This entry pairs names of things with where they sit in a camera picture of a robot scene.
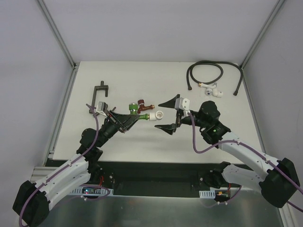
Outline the green plastic faucet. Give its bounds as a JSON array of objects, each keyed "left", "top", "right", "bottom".
[{"left": 129, "top": 103, "right": 149, "bottom": 120}]

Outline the white elbow pipe fitting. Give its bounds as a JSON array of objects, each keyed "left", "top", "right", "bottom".
[{"left": 149, "top": 111, "right": 164, "bottom": 121}]

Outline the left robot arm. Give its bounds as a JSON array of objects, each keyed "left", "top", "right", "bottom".
[{"left": 12, "top": 111, "right": 140, "bottom": 227}]

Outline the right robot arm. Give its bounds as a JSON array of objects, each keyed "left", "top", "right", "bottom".
[{"left": 156, "top": 95, "right": 303, "bottom": 208}]

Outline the brown plastic faucet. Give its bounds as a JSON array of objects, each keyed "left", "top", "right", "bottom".
[{"left": 137, "top": 99, "right": 155, "bottom": 114}]

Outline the white faucet with blue cap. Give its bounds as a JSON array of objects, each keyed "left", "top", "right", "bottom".
[{"left": 198, "top": 82, "right": 223, "bottom": 98}]

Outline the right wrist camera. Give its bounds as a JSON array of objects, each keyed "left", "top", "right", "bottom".
[{"left": 174, "top": 97, "right": 190, "bottom": 116}]

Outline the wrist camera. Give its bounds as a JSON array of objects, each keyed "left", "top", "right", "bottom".
[
  {"left": 95, "top": 102, "right": 108, "bottom": 117},
  {"left": 174, "top": 97, "right": 190, "bottom": 116}
]

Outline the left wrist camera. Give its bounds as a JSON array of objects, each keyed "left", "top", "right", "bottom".
[{"left": 95, "top": 102, "right": 108, "bottom": 117}]

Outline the grey metal faucet bracket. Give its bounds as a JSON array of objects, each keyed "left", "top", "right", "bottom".
[{"left": 91, "top": 81, "right": 109, "bottom": 107}]

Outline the dark grey flexible hose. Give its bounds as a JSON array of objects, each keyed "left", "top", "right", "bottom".
[{"left": 186, "top": 60, "right": 244, "bottom": 96}]

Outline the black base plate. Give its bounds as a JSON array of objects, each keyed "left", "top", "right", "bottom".
[{"left": 45, "top": 159, "right": 270, "bottom": 197}]

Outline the aluminium frame rail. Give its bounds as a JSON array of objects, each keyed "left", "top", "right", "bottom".
[{"left": 29, "top": 166, "right": 58, "bottom": 184}]

